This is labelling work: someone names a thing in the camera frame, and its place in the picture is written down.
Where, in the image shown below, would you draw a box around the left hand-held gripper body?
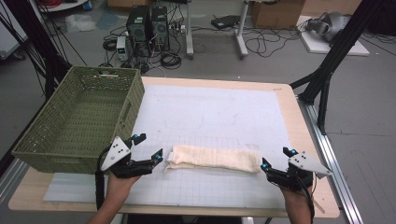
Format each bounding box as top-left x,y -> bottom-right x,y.
100,135 -> 155,179

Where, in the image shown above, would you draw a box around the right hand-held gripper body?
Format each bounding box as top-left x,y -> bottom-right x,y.
265,151 -> 332,191

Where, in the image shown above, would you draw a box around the green woven plastic basket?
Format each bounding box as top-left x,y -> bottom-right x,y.
11,65 -> 146,175

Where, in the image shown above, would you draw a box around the cream towel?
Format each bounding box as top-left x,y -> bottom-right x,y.
163,144 -> 262,175

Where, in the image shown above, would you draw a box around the person's right hand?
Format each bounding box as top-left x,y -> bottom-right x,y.
279,185 -> 313,203

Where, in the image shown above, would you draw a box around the person's left hand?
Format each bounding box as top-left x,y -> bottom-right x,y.
105,172 -> 143,201

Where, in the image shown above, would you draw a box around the white grid mat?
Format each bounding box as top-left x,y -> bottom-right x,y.
43,84 -> 294,210

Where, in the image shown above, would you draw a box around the small white power supply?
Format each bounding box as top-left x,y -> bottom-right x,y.
115,35 -> 131,62

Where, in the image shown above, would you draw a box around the white floor board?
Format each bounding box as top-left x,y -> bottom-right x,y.
296,15 -> 372,57

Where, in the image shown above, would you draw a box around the large black computer tower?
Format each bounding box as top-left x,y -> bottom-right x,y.
125,5 -> 152,58

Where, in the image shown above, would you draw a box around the slim black computer tower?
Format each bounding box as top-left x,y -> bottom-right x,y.
150,5 -> 171,52

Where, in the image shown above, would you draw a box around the white power strip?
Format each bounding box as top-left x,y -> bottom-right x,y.
168,23 -> 188,34

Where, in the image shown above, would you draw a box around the white desk leg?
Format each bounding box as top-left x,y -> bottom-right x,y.
235,0 -> 250,61
184,0 -> 196,61

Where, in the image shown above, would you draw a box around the blue floor sheet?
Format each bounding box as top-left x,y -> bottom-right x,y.
95,8 -> 121,31

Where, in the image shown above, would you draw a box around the clear plastic bag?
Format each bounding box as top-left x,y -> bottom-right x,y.
64,13 -> 98,34

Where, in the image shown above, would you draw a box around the grey rounded device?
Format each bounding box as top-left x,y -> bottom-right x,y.
305,11 -> 352,43

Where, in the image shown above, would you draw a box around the flat brown cardboard box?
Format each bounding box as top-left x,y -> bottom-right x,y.
106,0 -> 154,9

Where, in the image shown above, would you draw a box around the large brown cardboard box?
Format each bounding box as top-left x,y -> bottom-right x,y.
249,0 -> 308,30

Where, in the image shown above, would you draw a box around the flat black device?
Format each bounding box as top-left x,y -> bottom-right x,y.
210,14 -> 241,31

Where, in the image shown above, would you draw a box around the white round table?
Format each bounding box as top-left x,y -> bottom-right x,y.
36,0 -> 92,13

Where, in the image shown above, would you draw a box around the white cabinet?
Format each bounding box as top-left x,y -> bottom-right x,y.
0,5 -> 30,61

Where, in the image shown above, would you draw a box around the long aluminium rail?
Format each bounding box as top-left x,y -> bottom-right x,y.
298,98 -> 365,224

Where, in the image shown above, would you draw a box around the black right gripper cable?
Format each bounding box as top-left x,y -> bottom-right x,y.
297,175 -> 317,224

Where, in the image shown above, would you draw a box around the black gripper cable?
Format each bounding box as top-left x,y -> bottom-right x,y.
94,148 -> 109,211
297,175 -> 317,224

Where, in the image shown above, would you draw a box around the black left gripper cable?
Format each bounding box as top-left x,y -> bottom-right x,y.
94,148 -> 109,211

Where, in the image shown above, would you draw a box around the coiled black cable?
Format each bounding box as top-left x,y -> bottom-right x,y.
159,51 -> 183,71

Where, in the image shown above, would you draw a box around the short aluminium rail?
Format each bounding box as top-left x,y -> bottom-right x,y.
0,158 -> 30,204

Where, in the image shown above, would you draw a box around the loose black floor cables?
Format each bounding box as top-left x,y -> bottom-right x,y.
243,27 -> 304,59

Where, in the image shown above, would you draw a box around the black metal stand with cables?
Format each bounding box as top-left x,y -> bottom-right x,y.
0,0 -> 73,101

